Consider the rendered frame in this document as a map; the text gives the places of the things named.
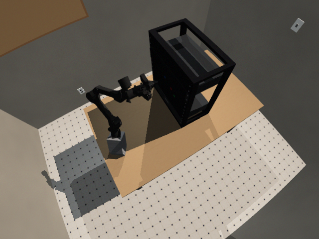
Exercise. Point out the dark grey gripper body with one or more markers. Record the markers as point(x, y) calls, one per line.
point(144, 81)

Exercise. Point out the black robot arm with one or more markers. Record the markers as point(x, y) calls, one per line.
point(120, 95)

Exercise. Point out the black server rack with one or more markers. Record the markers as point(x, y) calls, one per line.
point(184, 70)

